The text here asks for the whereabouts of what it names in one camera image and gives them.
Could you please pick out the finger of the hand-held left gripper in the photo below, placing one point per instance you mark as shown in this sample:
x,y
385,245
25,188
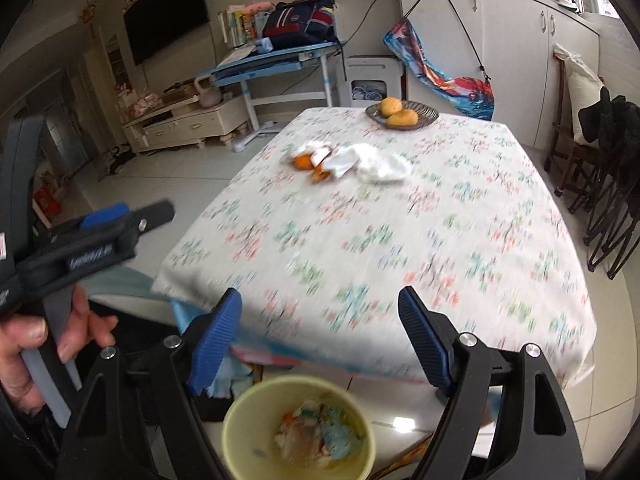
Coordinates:
x,y
155,215
105,216

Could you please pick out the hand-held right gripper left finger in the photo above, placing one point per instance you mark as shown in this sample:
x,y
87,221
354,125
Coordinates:
x,y
215,340

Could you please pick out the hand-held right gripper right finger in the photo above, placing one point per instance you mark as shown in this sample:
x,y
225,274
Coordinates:
x,y
425,340

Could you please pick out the yellow plastic bin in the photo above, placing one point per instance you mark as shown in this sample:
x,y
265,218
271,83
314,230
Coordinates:
x,y
240,425

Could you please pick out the pale blue wrapper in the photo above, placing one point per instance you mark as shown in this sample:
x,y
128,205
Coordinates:
x,y
342,432

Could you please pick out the orange peel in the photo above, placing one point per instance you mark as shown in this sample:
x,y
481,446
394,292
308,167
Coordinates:
x,y
320,174
302,161

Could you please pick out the small tissue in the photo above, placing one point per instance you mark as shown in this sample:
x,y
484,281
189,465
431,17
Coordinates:
x,y
312,147

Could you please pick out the person's left hand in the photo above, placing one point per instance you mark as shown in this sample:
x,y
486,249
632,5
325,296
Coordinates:
x,y
20,335

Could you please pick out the black white bag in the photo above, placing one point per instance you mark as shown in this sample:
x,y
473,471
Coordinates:
x,y
117,160

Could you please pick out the red plastic stool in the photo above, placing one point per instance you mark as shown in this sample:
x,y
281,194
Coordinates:
x,y
47,205

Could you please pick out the cream TV cabinet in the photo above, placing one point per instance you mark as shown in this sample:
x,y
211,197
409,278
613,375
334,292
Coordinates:
x,y
185,122

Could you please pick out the floral tablecloth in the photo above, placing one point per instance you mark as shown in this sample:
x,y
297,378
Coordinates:
x,y
375,235

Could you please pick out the brown tray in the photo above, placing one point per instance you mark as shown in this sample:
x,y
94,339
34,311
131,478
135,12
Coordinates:
x,y
180,92

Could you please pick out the pink kettlebell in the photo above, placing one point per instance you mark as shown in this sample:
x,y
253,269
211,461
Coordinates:
x,y
209,95

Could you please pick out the blue study desk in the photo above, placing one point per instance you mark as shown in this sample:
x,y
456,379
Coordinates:
x,y
280,60

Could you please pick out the black television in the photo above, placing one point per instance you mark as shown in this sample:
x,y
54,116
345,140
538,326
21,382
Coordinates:
x,y
165,15

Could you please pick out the pale blue box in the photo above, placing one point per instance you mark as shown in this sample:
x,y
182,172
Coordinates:
x,y
265,45

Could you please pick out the row of books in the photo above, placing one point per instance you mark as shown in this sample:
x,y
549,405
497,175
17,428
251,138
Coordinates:
x,y
237,25

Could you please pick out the yellow mango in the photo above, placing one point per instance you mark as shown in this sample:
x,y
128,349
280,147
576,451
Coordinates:
x,y
390,106
402,118

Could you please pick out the pink plush toy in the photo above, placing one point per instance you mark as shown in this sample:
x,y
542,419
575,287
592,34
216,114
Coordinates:
x,y
257,6

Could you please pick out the navy striped backpack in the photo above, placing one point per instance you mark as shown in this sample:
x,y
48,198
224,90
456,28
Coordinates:
x,y
295,22

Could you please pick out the wooden chair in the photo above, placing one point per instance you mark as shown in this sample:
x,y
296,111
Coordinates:
x,y
562,145

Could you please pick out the colourful printed bag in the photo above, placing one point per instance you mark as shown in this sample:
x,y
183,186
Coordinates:
x,y
450,85

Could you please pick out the white floor appliance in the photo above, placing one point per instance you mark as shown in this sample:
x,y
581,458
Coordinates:
x,y
370,72

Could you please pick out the white cabinet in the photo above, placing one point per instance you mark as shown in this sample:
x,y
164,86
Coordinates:
x,y
515,60

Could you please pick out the white stuffed sack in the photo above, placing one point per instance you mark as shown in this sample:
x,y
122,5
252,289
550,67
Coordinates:
x,y
582,85

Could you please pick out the red wall ornament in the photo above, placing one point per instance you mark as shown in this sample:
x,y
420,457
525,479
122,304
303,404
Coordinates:
x,y
91,17

